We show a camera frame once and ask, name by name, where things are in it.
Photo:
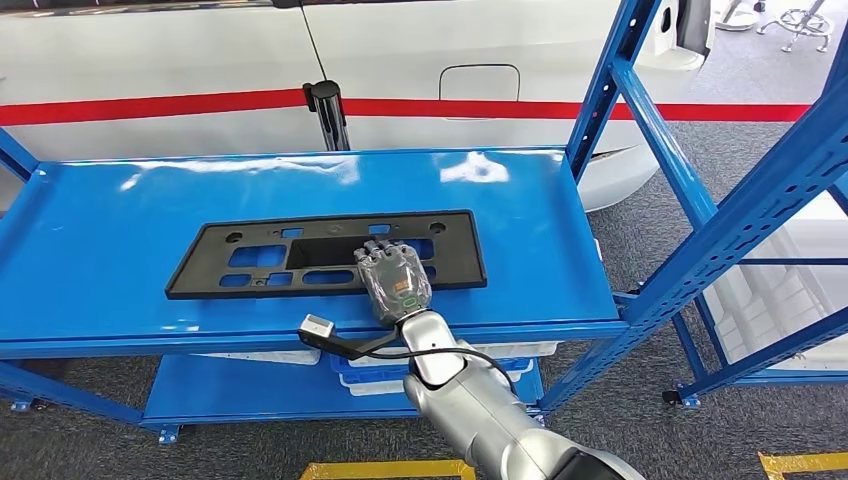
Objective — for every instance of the chrome chair base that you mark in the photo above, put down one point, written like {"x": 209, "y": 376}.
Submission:
{"x": 803, "y": 22}

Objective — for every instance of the blue steel shelf rack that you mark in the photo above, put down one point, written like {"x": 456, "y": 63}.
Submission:
{"x": 762, "y": 358}
{"x": 99, "y": 252}

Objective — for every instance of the white car body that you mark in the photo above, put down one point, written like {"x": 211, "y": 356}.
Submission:
{"x": 199, "y": 53}

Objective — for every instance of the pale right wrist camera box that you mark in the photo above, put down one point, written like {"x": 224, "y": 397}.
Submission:
{"x": 316, "y": 326}

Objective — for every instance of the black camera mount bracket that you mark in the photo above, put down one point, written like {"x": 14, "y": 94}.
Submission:
{"x": 351, "y": 346}

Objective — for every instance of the black plastic plate bracket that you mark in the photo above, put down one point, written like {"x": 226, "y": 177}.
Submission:
{"x": 199, "y": 262}

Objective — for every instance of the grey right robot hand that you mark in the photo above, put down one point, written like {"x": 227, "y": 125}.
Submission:
{"x": 394, "y": 285}

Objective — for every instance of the large white plastic bin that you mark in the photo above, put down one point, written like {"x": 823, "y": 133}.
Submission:
{"x": 795, "y": 298}

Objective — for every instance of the red barrier belt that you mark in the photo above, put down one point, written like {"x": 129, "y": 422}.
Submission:
{"x": 132, "y": 107}
{"x": 411, "y": 108}

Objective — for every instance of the white round stand base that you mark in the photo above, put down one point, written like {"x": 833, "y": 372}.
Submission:
{"x": 735, "y": 23}

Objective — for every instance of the black stanchion post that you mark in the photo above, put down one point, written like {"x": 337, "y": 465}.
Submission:
{"x": 328, "y": 112}

